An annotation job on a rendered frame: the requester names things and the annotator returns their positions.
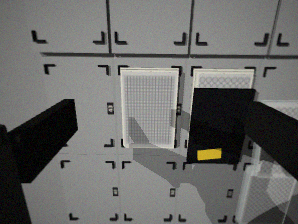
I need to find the grey deck plate with rectangular bays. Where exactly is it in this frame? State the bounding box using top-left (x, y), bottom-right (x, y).
top-left (0, 0), bottom-right (298, 224)

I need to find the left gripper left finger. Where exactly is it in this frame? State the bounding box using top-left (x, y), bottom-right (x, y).
top-left (0, 99), bottom-right (78, 224)

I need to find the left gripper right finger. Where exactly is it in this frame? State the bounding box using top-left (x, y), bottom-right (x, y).
top-left (244, 101), bottom-right (298, 181)

